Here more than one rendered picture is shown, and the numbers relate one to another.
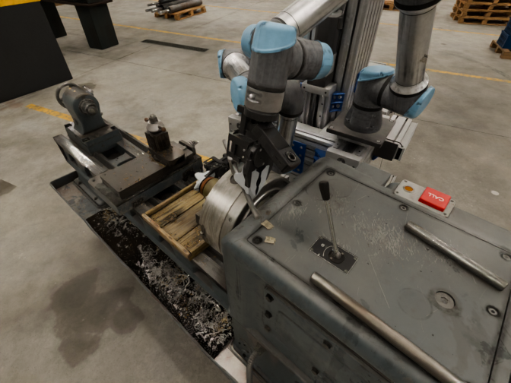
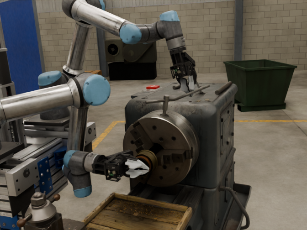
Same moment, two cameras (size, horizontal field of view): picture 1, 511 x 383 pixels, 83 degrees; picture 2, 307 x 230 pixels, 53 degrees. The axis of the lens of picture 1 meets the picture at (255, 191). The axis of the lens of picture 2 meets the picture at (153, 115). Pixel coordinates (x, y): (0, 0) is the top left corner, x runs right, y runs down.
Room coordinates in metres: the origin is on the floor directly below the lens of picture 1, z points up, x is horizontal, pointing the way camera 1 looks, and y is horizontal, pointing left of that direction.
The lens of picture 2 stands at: (1.03, 1.22, 1.58)
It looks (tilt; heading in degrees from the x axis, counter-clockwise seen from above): 15 degrees down; 253
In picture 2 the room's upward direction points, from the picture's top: 3 degrees counter-clockwise
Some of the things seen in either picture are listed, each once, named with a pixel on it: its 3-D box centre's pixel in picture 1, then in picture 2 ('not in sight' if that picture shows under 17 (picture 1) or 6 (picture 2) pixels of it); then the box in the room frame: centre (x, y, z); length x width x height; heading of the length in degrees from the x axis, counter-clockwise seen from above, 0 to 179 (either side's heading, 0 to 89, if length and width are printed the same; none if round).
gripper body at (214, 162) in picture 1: (222, 167); (110, 166); (0.88, 0.13, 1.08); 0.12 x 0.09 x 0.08; 137
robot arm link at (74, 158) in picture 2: not in sight; (78, 160); (0.99, 0.02, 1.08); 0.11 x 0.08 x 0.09; 137
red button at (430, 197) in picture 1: (434, 199); (153, 87); (0.52, -0.45, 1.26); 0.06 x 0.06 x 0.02; 49
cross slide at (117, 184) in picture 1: (152, 165); not in sight; (1.07, 0.48, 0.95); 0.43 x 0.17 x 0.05; 139
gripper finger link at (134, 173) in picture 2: not in sight; (135, 173); (0.80, 0.20, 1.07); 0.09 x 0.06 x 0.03; 137
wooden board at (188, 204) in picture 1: (199, 211); (133, 223); (0.83, 0.24, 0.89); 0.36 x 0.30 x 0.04; 139
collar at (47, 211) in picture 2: (154, 124); (40, 209); (1.12, 0.44, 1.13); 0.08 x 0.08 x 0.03
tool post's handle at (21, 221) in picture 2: not in sight; (24, 220); (1.15, 0.48, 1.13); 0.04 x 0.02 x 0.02; 49
